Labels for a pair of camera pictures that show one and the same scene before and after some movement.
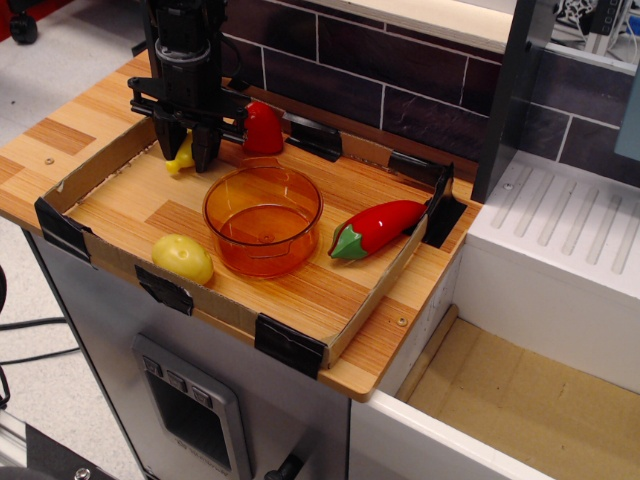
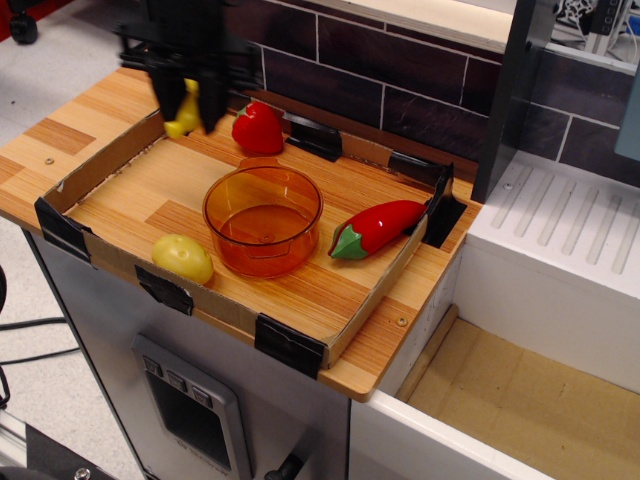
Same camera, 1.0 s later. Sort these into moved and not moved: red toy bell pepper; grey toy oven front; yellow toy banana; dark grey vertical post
Moved: yellow toy banana
Not moved: grey toy oven front; red toy bell pepper; dark grey vertical post
